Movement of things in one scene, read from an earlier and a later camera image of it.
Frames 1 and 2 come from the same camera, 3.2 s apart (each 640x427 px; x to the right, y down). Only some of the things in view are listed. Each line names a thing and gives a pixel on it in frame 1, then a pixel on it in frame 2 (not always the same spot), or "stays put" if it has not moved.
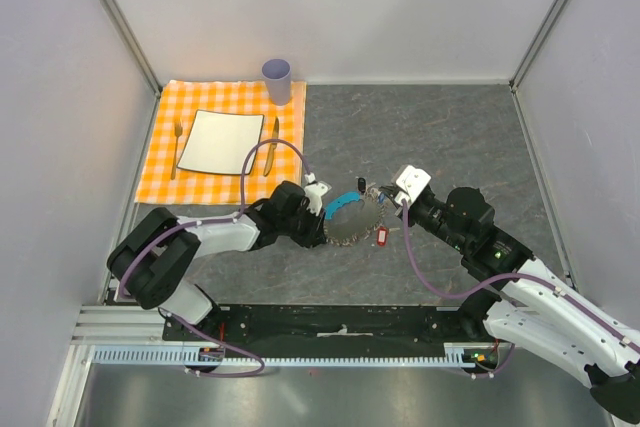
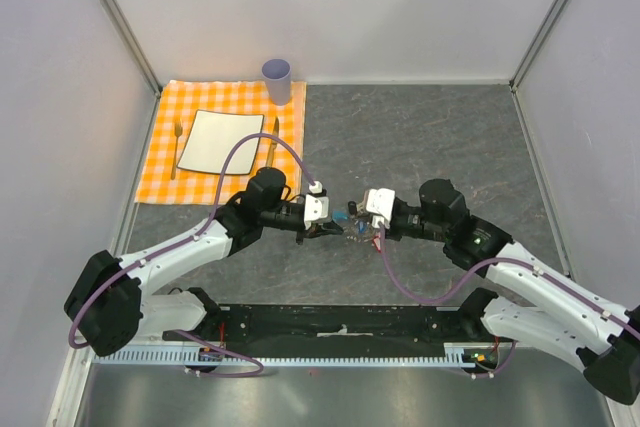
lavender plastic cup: x=277 y=73 stays put
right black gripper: x=391 y=191 -> x=390 y=233
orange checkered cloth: x=162 y=182 stays put
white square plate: x=220 y=141 stays put
